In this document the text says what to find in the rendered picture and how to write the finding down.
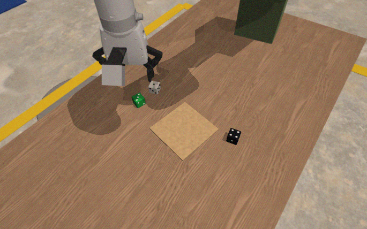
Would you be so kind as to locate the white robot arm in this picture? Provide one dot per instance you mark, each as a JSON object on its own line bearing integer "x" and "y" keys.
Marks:
{"x": 116, "y": 16}

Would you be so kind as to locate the tan flat square mat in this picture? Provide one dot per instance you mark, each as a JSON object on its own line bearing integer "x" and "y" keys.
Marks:
{"x": 184, "y": 130}

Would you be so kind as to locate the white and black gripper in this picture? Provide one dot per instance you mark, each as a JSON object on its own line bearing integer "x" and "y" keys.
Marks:
{"x": 135, "y": 42}

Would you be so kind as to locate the green die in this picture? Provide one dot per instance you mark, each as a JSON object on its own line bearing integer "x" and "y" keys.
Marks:
{"x": 138, "y": 100}

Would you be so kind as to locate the black die with white pips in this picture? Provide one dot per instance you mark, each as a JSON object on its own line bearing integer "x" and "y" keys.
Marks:
{"x": 233, "y": 136}

